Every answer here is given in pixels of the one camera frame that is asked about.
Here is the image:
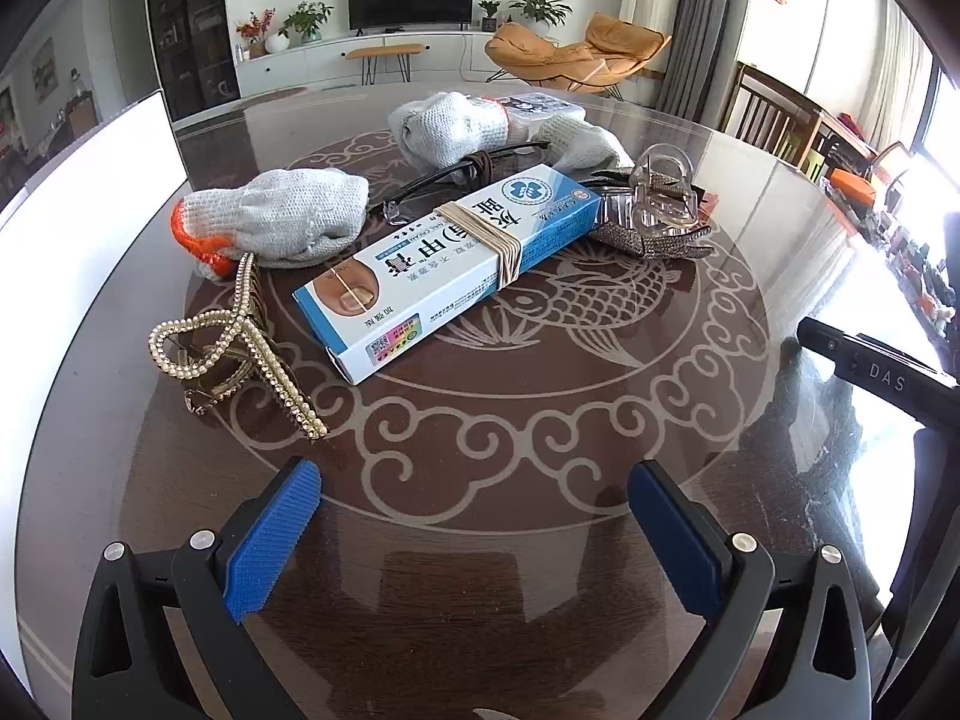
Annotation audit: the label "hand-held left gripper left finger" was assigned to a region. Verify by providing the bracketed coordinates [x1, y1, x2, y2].
[71, 457, 322, 720]

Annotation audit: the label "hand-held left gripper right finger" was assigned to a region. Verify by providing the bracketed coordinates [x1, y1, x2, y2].
[628, 459, 875, 720]

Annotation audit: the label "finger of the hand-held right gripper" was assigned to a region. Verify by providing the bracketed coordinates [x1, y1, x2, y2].
[796, 317, 960, 421]

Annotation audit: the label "pearl hair claw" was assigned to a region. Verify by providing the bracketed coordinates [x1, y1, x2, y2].
[148, 251, 331, 442]

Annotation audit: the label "rhinestone hair claw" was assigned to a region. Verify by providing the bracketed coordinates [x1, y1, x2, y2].
[585, 191, 715, 262]

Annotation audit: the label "blue white ointment box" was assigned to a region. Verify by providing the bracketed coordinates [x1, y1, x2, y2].
[291, 163, 603, 386]

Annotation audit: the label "orange cuffed knit glove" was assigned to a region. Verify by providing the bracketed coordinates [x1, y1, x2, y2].
[174, 169, 370, 280]

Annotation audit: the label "white cardboard box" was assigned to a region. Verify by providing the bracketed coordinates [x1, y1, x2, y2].
[0, 88, 188, 368]

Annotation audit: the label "black framed glasses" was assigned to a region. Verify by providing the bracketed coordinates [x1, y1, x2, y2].
[382, 139, 552, 227]

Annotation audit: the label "white knit glove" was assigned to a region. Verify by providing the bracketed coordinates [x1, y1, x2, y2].
[388, 90, 515, 170]
[536, 118, 635, 172]

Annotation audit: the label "cluttered wooden side table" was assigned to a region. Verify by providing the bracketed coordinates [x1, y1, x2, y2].
[810, 112, 960, 331]

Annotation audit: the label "clear plastic hair claw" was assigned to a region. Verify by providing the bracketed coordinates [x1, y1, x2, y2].
[628, 142, 713, 230]

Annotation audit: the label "dark wooden chair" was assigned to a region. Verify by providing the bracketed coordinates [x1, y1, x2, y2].
[720, 64, 818, 158]

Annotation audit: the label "white sheer curtain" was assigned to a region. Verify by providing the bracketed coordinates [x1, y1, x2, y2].
[855, 15, 938, 158]

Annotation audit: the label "grey curtain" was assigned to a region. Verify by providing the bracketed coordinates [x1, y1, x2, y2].
[656, 0, 740, 121]

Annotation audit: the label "clear tissue pack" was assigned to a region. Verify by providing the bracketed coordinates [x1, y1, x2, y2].
[499, 90, 587, 125]

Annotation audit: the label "orange lounge chair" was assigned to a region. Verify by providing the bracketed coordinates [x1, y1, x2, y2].
[484, 13, 672, 95]

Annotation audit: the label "white television cabinet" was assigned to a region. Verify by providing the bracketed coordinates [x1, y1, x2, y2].
[238, 26, 526, 95]

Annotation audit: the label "leafy potted plant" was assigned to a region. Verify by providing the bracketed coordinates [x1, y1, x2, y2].
[510, 0, 572, 35]

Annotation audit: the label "wooden bench with metal legs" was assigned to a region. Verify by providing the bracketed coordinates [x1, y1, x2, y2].
[346, 43, 423, 85]

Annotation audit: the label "red flowers in vase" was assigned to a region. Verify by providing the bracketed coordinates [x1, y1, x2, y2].
[236, 9, 277, 59]

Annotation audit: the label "green plant in vase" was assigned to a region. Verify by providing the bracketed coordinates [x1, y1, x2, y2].
[279, 1, 335, 44]

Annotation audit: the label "dark glass display cabinet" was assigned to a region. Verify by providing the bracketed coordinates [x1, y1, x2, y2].
[144, 0, 242, 121]

